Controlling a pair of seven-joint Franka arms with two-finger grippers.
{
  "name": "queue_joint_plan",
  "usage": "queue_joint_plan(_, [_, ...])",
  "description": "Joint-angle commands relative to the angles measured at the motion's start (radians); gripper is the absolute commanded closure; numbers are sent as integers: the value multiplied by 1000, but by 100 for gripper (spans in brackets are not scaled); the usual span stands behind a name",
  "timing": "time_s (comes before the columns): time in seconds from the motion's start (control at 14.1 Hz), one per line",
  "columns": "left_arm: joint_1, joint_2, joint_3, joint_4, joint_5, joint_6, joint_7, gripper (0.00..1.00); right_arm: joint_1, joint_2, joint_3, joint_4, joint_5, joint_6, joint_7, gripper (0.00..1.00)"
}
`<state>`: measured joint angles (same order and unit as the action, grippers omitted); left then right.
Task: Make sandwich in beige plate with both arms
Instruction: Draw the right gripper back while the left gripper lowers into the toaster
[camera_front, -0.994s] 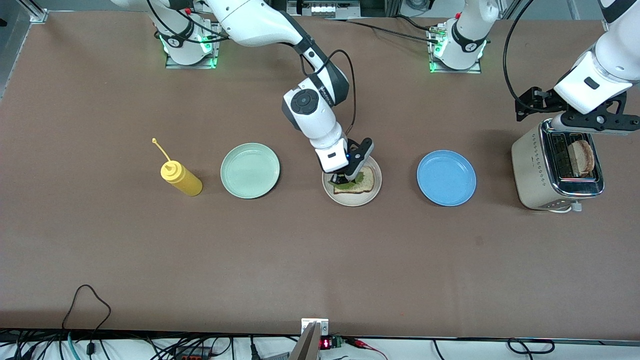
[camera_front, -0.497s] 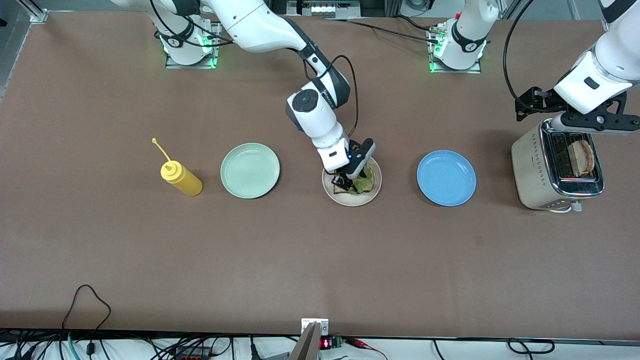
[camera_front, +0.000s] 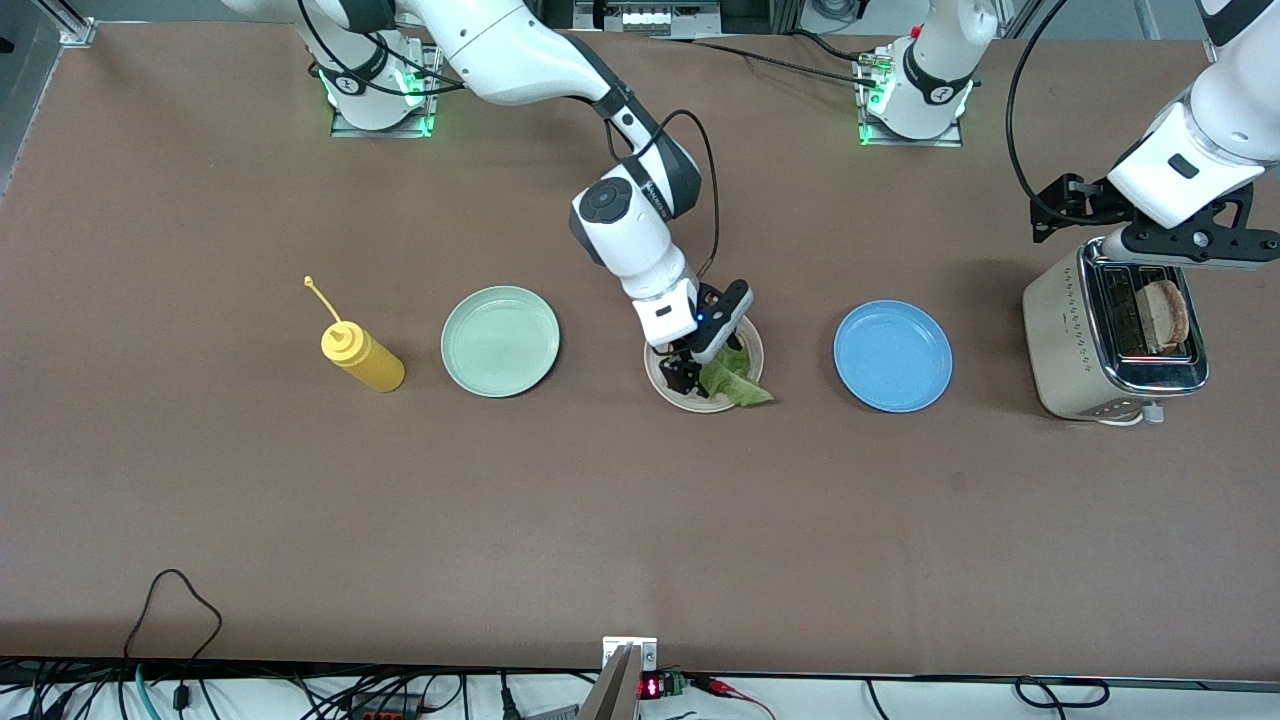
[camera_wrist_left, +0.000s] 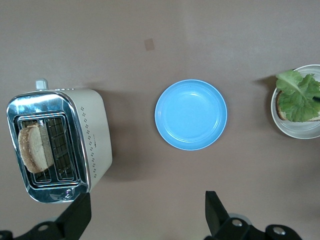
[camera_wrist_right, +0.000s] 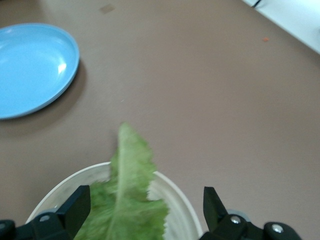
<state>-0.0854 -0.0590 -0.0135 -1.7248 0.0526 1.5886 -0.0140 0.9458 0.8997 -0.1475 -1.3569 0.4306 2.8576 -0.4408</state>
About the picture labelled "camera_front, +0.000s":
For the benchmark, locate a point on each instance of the control box with lights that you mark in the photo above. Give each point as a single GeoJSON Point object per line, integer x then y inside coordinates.
{"type": "Point", "coordinates": [650, 18]}

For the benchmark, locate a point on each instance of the beige chrome toaster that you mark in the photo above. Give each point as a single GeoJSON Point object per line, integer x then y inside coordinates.
{"type": "Point", "coordinates": [1060, 340]}

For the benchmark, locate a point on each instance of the beige plate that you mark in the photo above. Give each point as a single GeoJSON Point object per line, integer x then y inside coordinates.
{"type": "Point", "coordinates": [690, 403]}

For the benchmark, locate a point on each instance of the yellow mustard squeeze bottle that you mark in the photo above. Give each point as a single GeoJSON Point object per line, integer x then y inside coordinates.
{"type": "Point", "coordinates": [365, 358]}

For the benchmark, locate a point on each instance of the green lettuce leaf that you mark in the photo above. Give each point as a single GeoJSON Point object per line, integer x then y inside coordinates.
{"type": "Point", "coordinates": [735, 385]}

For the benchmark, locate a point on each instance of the pale green plate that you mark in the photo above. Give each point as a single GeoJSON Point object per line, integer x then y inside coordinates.
{"type": "Point", "coordinates": [500, 342]}

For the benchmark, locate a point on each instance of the toasted bread slice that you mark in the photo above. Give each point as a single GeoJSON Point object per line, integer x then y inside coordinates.
{"type": "Point", "coordinates": [1168, 315]}

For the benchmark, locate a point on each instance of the blue plate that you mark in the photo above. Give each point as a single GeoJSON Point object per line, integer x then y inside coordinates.
{"type": "Point", "coordinates": [893, 356]}

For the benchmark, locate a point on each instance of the aluminium frame profile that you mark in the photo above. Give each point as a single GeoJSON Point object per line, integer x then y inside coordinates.
{"type": "Point", "coordinates": [78, 25]}

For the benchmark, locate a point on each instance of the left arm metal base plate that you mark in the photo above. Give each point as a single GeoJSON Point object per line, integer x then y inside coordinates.
{"type": "Point", "coordinates": [920, 142]}

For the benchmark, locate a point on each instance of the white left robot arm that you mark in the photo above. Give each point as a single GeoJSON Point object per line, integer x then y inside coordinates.
{"type": "Point", "coordinates": [1230, 110]}

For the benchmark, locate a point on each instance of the silver camera mount bracket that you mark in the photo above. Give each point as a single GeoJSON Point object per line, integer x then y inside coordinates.
{"type": "Point", "coordinates": [645, 655]}

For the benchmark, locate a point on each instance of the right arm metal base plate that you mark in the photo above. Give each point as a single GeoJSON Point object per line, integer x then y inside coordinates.
{"type": "Point", "coordinates": [436, 115]}

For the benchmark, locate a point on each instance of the red display circuit board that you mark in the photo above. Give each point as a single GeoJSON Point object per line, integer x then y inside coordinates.
{"type": "Point", "coordinates": [652, 688]}

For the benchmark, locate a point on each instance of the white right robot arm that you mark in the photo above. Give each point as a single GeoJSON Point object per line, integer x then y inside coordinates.
{"type": "Point", "coordinates": [500, 50]}

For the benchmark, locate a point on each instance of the grey camera pole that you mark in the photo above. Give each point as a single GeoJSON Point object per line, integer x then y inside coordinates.
{"type": "Point", "coordinates": [612, 695]}

